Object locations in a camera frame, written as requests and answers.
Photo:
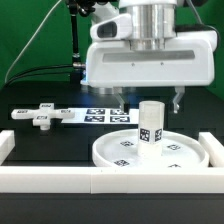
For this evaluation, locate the white left fence block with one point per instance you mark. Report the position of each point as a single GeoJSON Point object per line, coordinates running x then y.
{"type": "Point", "coordinates": [7, 143]}

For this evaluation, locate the white cross-shaped table base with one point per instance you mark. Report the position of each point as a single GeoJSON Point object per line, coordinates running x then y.
{"type": "Point", "coordinates": [43, 115]}

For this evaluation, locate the white round table top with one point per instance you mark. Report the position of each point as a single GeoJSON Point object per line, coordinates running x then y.
{"type": "Point", "coordinates": [125, 149]}

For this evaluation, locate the white fence block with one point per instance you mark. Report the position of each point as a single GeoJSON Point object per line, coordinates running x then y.
{"type": "Point", "coordinates": [213, 147]}
{"type": "Point", "coordinates": [7, 143]}

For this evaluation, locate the white sheet with markers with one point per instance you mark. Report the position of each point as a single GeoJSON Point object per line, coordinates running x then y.
{"type": "Point", "coordinates": [103, 116]}

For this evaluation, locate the white right fence block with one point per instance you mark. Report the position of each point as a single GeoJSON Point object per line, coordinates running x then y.
{"type": "Point", "coordinates": [213, 147]}

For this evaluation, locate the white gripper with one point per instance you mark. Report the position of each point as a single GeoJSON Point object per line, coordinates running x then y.
{"type": "Point", "coordinates": [186, 60]}

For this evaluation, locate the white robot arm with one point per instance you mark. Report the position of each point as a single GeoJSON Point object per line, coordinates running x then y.
{"type": "Point", "coordinates": [138, 45]}

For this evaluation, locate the white front fence bar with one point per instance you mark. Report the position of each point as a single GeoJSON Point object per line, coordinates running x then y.
{"type": "Point", "coordinates": [94, 180]}

